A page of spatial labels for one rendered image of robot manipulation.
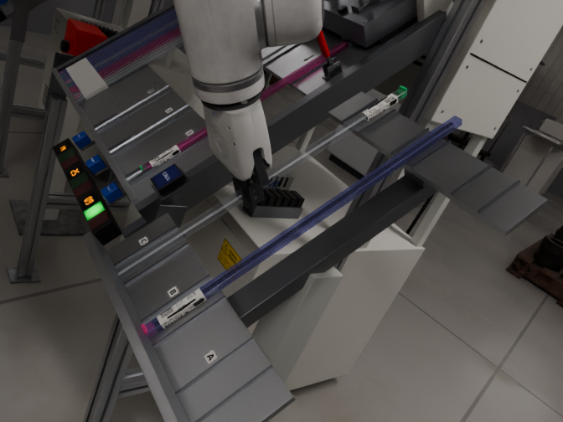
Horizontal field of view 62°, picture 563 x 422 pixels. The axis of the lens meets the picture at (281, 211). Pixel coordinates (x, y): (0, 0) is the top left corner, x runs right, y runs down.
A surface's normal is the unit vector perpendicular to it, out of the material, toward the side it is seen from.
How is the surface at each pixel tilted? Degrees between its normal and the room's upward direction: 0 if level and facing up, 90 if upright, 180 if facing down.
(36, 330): 0
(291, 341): 90
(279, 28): 115
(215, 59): 108
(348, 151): 90
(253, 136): 83
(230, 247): 90
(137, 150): 44
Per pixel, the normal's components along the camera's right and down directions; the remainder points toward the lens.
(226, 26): 0.22, 0.65
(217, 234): -0.76, -0.04
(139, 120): -0.25, -0.63
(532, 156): -0.61, 0.10
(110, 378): 0.53, 0.55
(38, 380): 0.37, -0.84
